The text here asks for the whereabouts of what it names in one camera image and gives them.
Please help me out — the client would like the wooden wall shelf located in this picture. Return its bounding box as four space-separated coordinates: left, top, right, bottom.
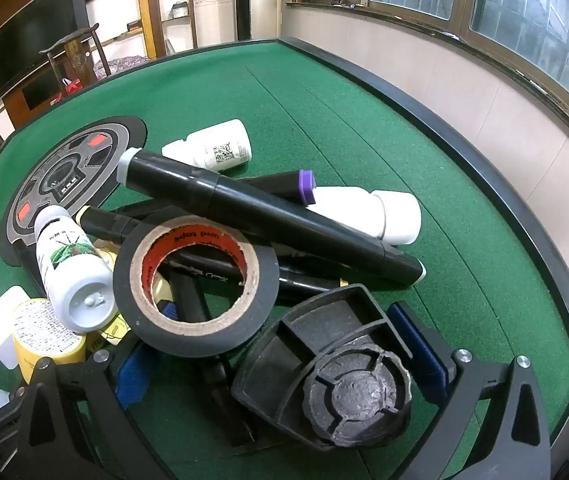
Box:
87 0 200 61

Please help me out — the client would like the window with brown frame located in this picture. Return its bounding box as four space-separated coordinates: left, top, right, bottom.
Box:
295 0 569 128

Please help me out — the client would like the black marker with script print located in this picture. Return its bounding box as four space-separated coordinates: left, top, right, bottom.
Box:
164 252 348 306

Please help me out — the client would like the purple capped black marker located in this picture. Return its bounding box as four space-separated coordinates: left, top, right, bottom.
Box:
114 169 318 221

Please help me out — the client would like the white bottle with large cap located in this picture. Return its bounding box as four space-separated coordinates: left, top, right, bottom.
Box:
307 186 422 246

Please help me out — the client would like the floral cloth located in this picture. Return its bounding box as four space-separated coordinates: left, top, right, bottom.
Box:
93 52 149 80

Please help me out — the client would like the black plastic holder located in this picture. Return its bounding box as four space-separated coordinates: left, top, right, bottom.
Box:
231 284 413 451

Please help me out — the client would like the thick black marker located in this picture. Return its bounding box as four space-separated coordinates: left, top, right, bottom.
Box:
117 147 426 288

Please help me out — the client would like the white bottle with green label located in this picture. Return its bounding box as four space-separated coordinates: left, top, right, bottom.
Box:
34 205 118 333

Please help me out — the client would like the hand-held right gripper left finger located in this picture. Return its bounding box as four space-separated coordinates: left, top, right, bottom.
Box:
0 335 166 480

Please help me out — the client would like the yellow jar with printed lid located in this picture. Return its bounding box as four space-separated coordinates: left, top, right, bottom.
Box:
13 299 86 383

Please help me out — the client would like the plain black marker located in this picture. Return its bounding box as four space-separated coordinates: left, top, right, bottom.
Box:
172 275 258 447

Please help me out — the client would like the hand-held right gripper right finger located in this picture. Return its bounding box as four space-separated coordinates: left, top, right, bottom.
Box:
387 301 553 480

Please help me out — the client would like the yellow packet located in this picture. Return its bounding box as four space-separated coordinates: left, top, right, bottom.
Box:
87 317 131 347

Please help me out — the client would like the black tape roll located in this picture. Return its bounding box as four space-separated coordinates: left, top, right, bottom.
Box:
113 208 280 358

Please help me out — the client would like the black marker with cream end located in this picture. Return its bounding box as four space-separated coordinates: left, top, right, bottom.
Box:
75 206 138 241

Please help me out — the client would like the round grey table control panel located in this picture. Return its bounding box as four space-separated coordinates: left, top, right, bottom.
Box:
0 116 148 268

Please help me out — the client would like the wooden chair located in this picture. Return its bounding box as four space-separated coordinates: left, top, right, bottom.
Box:
39 25 112 92

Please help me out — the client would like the white bottle with code label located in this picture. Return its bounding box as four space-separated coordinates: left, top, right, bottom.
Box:
161 119 252 171

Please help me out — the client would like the black television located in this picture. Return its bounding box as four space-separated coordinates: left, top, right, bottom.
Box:
0 0 90 106

